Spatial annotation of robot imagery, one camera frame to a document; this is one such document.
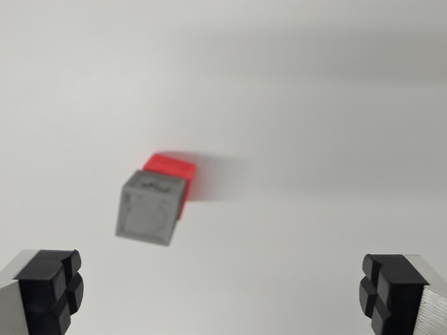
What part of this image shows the grey embossed rubber cube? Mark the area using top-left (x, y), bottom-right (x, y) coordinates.
top-left (115, 170), bottom-right (186, 248)

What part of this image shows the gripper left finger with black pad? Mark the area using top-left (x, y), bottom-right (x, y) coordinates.
top-left (0, 248), bottom-right (85, 335)

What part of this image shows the red embossed rubber cube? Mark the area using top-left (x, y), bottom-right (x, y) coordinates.
top-left (143, 152), bottom-right (196, 222)

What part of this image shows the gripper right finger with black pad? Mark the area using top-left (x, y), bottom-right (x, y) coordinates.
top-left (358, 253), bottom-right (447, 335)

